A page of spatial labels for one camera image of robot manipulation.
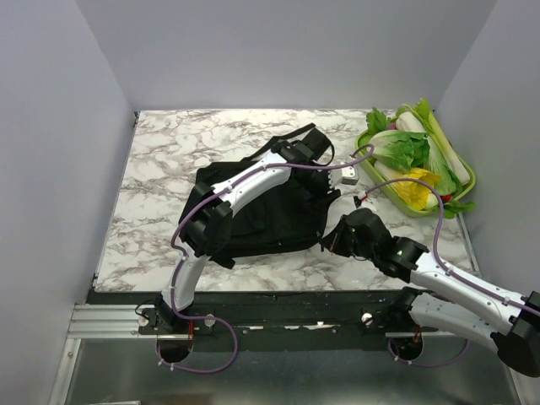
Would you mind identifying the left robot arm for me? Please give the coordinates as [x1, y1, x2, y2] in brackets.
[155, 123, 341, 333]

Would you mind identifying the green vegetable tray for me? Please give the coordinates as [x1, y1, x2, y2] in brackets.
[359, 156, 476, 219]

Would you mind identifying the white daikon radish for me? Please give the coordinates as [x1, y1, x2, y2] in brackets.
[396, 111, 426, 133]

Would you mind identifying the napa cabbage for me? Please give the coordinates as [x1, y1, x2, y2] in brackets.
[369, 130, 429, 173]

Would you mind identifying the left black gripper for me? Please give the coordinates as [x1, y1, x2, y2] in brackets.
[294, 165, 339, 216]

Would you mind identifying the yellow flower vegetable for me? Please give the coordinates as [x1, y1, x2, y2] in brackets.
[384, 168, 442, 210]

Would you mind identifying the aluminium mounting rail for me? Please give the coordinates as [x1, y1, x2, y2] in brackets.
[67, 300, 465, 339]

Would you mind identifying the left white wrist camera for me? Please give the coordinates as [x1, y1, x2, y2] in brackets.
[326, 165, 359, 188]

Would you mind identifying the black backpack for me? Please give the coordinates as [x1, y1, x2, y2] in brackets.
[179, 123, 341, 268]

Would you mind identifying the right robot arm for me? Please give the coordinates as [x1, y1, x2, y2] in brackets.
[321, 208, 539, 378]

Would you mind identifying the green celery stalk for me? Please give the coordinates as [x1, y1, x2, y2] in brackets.
[403, 98, 473, 186]

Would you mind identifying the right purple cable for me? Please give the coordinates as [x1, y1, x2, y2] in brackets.
[353, 179, 540, 367]

